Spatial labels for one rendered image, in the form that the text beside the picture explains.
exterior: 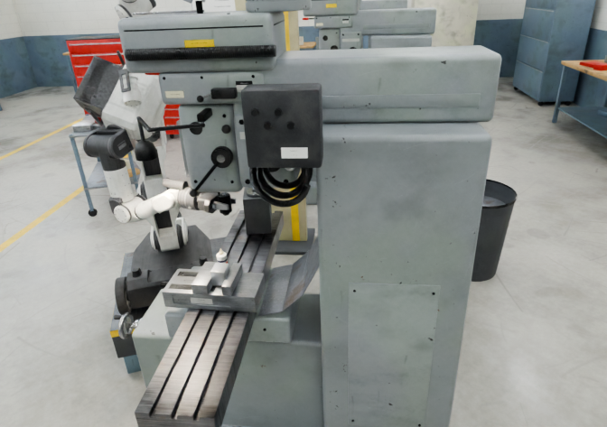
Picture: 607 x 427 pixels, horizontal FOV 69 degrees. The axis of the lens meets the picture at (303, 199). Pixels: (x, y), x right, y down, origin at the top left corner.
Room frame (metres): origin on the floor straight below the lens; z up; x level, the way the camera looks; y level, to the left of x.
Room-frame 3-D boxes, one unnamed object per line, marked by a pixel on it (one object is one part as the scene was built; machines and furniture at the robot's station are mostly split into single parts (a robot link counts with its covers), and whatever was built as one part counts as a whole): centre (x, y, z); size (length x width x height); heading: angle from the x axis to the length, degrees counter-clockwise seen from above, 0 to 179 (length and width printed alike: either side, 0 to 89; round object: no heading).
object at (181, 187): (1.59, 0.48, 1.24); 0.11 x 0.11 x 0.11; 68
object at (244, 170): (1.48, 0.10, 1.47); 0.24 x 0.19 x 0.26; 173
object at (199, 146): (1.50, 0.29, 1.47); 0.21 x 0.19 x 0.32; 173
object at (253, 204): (1.93, 0.22, 1.00); 0.22 x 0.12 x 0.20; 3
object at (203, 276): (1.36, 0.37, 0.99); 0.15 x 0.06 x 0.04; 170
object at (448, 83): (1.44, -0.20, 1.66); 0.80 x 0.23 x 0.20; 83
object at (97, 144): (1.71, 0.78, 1.38); 0.12 x 0.09 x 0.14; 69
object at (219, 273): (1.35, 0.32, 1.01); 0.06 x 0.05 x 0.06; 170
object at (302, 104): (1.13, 0.04, 1.62); 0.20 x 0.09 x 0.21; 83
